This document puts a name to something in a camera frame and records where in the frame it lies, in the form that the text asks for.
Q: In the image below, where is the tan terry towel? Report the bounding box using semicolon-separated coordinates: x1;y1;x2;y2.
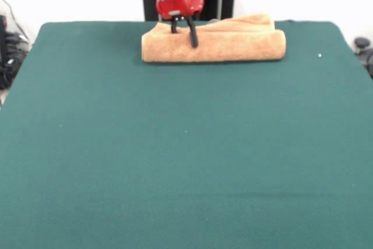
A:
141;13;287;64

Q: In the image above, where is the dark green table cloth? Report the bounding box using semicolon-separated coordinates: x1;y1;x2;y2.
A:
0;20;373;249

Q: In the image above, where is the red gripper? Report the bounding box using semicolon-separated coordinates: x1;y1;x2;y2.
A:
155;0;205;49

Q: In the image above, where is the dark grey stand base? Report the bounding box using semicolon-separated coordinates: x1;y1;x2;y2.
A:
0;14;31;91
353;36;373;80

